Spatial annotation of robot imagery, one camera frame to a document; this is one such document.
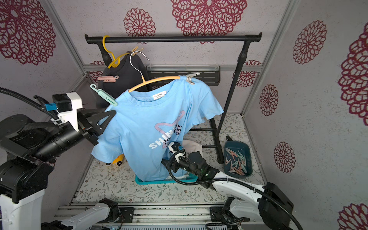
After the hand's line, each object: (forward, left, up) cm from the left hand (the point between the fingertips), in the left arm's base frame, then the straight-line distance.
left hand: (111, 112), depth 43 cm
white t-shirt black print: (+14, -25, -44) cm, 53 cm away
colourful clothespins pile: (+9, -57, -55) cm, 80 cm away
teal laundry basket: (-1, -26, -54) cm, 60 cm away
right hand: (+3, -12, -31) cm, 33 cm away
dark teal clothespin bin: (+20, -64, -56) cm, 87 cm away
